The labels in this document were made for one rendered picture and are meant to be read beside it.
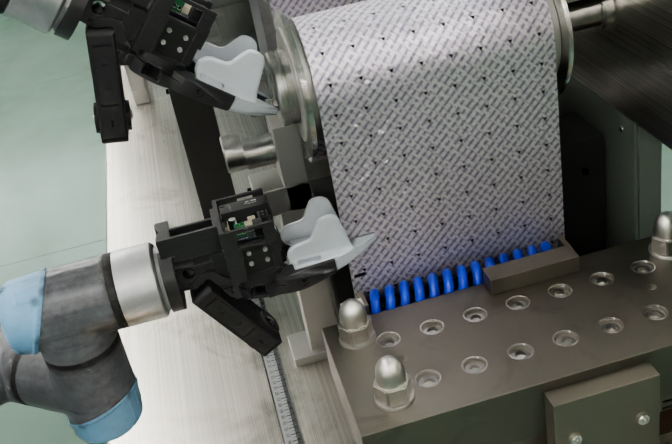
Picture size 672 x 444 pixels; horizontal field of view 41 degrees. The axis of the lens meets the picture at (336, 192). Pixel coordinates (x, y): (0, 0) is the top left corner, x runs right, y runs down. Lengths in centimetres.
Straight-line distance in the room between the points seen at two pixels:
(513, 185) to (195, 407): 44
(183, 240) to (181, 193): 65
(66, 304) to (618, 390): 50
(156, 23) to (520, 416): 47
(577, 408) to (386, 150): 29
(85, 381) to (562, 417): 45
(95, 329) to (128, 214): 62
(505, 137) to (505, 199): 7
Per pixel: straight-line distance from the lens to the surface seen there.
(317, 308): 104
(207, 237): 86
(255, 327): 92
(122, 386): 94
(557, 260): 93
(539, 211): 97
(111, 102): 84
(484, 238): 96
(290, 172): 94
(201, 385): 109
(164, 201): 150
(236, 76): 83
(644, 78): 94
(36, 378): 97
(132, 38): 83
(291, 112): 86
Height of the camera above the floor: 158
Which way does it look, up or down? 29 degrees down
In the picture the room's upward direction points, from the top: 11 degrees counter-clockwise
